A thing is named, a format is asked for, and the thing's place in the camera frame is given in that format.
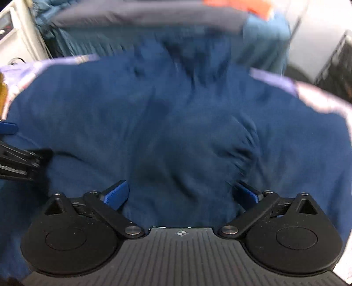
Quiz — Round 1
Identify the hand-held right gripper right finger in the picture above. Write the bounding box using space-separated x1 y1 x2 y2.
218 181 318 238

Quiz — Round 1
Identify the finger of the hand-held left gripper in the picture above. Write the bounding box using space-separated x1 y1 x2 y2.
0 122 19 136
0 140 54 182

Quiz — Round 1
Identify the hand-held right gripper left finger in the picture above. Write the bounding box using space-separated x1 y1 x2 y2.
44 180 145 238

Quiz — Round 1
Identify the navy blue garment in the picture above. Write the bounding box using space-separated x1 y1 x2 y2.
0 36 352 281

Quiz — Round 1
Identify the yellow cloth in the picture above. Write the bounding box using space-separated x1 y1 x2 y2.
0 73 9 120

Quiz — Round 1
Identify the white appliance with control panel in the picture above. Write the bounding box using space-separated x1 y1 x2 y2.
0 0 53 69

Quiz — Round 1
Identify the grey mattress cover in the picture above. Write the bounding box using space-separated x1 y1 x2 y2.
51 0 251 35

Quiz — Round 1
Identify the orange cloth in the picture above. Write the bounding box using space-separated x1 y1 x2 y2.
202 0 275 21

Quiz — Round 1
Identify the black wire rack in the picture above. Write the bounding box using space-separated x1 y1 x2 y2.
313 29 352 105

